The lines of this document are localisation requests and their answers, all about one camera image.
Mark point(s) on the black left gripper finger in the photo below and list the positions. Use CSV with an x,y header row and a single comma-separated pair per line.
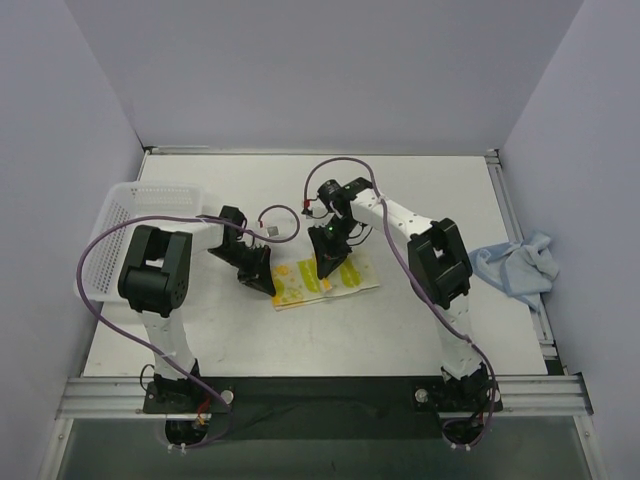
x,y
256,281
264,266

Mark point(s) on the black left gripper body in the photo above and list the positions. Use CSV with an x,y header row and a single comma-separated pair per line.
x,y
251,265

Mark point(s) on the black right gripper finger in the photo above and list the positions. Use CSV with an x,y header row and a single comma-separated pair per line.
x,y
320,246
329,262

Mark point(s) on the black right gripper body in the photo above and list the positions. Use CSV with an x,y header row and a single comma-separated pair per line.
x,y
330,252

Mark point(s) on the yellow green patterned towel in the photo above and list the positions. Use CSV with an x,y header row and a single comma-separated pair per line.
x,y
297,284

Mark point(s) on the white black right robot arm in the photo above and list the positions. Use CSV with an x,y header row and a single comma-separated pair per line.
x,y
431,252

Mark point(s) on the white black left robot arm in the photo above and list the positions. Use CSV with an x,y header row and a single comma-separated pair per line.
x,y
154,280

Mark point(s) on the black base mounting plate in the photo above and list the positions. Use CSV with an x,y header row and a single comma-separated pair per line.
x,y
325,408

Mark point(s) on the light blue towel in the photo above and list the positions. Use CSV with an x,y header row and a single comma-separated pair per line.
x,y
522,270

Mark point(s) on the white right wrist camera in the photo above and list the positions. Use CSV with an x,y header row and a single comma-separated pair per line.
x,y
308,212

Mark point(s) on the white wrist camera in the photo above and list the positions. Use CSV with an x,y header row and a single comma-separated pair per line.
x,y
308,212
269,231

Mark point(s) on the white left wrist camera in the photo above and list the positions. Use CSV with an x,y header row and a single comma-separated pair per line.
x,y
269,231

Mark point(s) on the aluminium front rail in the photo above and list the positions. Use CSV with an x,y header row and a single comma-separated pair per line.
x,y
124,398

